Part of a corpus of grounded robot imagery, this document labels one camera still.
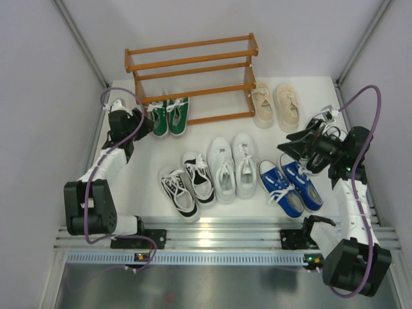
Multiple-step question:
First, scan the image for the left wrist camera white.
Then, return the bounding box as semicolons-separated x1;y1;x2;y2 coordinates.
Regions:
103;98;131;114

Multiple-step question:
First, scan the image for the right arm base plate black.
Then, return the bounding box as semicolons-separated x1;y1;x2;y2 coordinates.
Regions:
280;229;319;250

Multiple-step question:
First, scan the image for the wooden two-tier shoe rack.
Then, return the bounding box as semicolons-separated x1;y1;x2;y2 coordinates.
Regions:
124;33;259;125

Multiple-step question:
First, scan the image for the black white sneaker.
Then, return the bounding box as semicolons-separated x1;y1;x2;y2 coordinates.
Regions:
159;166;200;223
182;151;216;209

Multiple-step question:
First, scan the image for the blue sneaker right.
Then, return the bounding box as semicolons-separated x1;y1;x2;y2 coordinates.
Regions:
279;154;323;212

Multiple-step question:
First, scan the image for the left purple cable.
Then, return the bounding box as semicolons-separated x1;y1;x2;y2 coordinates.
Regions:
64;86;158;274

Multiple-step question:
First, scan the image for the black canvas sneaker lower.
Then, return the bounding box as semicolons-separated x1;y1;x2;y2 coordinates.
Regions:
306;134;343;174

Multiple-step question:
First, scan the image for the green sneaker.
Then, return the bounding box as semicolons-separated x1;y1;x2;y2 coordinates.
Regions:
166;97;189;136
147;100;169;138

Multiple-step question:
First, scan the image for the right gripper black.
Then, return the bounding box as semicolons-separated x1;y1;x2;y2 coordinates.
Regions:
278;119;346;162

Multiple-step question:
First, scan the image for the blue sneaker left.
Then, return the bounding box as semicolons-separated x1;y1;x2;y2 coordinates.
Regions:
258;160;304;219

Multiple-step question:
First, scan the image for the beige sneaker left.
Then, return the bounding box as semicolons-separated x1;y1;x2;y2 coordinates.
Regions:
251;82;275;129

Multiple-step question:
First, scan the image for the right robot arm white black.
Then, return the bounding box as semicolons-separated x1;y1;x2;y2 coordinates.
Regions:
278;124;392;298

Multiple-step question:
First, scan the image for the slotted grey cable duct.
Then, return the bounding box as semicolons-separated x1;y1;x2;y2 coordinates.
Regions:
66;251;322;266

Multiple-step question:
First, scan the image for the blue sneaker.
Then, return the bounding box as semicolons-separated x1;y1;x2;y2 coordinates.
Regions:
258;160;304;219
279;154;323;212

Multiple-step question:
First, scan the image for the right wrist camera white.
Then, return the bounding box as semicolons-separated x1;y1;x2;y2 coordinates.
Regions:
321;105;340;123

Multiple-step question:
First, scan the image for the beige sneaker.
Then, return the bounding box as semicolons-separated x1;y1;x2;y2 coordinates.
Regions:
274;83;300;133
251;82;275;129

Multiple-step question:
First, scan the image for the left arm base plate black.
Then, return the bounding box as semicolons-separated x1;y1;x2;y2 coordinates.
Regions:
110;225;167;249

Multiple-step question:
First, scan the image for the beige sneaker right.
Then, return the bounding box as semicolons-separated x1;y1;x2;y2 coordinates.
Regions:
274;83;300;133

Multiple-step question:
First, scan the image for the aluminium mounting rail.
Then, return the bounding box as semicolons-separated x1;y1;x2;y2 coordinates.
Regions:
53;216;402;252

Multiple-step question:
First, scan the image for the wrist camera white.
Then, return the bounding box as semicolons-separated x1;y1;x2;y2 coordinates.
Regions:
103;98;131;114
321;105;340;123

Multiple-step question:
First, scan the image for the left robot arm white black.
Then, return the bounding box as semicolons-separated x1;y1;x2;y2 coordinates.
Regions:
64;108;153;248

